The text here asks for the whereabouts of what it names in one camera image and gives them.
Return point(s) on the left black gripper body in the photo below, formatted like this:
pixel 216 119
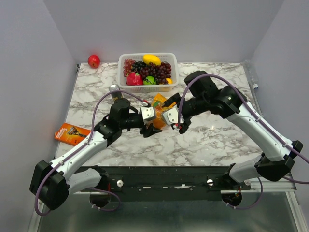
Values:
pixel 146 132

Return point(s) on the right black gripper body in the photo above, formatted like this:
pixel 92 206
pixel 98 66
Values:
pixel 185 124

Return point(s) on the clear plastic bottle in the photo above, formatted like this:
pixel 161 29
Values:
pixel 250 72

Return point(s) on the orange juice bottle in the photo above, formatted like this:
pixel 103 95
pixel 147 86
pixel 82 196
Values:
pixel 158 122

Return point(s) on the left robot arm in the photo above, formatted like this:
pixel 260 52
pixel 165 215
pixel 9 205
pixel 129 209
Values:
pixel 52 182

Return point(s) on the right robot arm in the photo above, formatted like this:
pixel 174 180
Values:
pixel 209 92

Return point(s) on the orange mango gummy bag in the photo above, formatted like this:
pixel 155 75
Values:
pixel 158 102

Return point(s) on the small yellow lemon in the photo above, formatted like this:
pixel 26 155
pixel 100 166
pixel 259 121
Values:
pixel 168 81

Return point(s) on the dark red grape bunch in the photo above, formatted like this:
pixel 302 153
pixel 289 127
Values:
pixel 159 72

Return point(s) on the green lime ball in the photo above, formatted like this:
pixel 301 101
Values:
pixel 149 80

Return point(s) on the white plastic basket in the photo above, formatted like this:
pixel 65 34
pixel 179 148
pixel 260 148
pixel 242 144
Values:
pixel 165 57

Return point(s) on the red dragon fruit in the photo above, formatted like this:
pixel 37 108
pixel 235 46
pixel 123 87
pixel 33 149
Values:
pixel 134 79

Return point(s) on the yellow mango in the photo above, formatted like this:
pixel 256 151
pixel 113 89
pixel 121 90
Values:
pixel 148 58

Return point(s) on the dark purple grape bunch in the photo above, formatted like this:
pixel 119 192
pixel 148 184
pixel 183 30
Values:
pixel 137 66

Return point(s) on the black spray can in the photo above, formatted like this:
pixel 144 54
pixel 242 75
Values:
pixel 115 91

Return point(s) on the orange razor box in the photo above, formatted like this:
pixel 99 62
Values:
pixel 71 134

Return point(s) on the red apple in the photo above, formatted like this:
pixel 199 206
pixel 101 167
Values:
pixel 93 61

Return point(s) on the black base frame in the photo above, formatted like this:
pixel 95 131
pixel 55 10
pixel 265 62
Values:
pixel 163 183

